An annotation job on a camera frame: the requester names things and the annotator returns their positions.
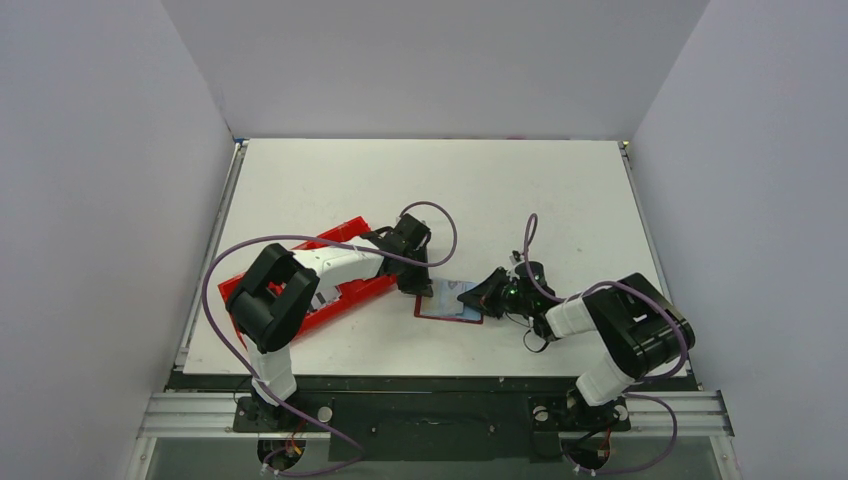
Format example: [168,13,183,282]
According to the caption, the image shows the light patterned credit card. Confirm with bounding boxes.
[419,278,475,317]

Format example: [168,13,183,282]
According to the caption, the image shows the red leather card holder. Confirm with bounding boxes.
[414,278,484,325]

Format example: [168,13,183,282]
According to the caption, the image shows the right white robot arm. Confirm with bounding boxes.
[458,261,696,427]

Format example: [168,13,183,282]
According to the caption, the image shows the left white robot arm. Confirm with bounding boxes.
[221,214,433,430]

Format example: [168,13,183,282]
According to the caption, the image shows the silver striped card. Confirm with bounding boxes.
[308,288,341,313]

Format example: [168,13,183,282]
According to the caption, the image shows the red plastic compartment tray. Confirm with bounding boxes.
[217,216,396,347]

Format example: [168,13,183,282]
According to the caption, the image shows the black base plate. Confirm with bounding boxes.
[165,374,700,464]

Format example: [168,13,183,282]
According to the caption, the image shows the aluminium rail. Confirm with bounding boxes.
[138,391,735,439]

